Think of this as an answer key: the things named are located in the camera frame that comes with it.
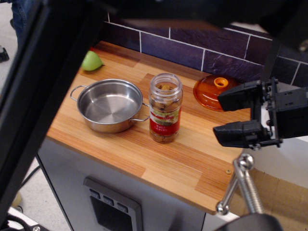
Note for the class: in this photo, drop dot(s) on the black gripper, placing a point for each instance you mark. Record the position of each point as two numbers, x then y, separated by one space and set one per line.
287 110

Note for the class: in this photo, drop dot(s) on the white drain board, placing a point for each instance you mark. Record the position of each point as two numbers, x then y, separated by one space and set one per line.
285 151

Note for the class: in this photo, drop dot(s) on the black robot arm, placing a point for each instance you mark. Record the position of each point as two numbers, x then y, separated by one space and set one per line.
59 34

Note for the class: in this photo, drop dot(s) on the person leg blue jeans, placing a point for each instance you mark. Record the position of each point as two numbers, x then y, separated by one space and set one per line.
21 12

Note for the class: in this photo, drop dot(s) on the green toy pear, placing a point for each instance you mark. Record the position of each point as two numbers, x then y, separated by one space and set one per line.
91 61

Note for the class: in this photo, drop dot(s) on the grey toy oven panel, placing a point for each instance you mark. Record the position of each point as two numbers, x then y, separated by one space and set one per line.
113 211

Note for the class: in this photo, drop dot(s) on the stainless steel pot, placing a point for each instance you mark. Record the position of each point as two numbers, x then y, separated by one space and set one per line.
109 106

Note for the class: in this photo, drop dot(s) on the clear almond jar red label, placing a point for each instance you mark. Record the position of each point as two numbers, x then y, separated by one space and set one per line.
165 99

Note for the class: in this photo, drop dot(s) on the beige shoe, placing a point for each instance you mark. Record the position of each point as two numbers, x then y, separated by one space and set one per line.
17 200

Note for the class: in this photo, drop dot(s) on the orange glass pot lid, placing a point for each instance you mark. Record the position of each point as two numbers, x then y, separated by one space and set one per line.
207 90

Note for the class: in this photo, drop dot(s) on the silver clamp screw right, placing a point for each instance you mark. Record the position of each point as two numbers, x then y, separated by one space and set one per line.
241 179

